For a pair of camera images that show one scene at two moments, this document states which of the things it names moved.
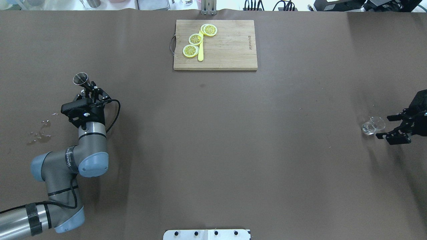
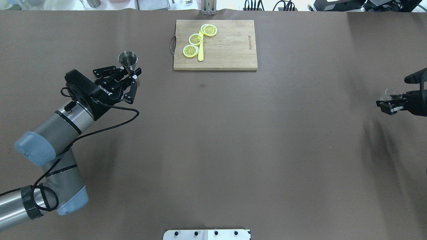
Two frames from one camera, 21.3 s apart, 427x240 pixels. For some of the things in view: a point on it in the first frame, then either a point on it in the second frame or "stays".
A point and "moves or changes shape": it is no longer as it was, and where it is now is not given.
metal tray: [153, 5] stays
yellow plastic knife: [200, 57] stays
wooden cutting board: [233, 47] stays
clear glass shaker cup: [376, 123] -> [389, 91]
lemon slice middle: [195, 39] stays
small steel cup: [94, 3] stays
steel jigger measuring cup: [81, 79] moves or changes shape
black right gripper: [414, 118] -> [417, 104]
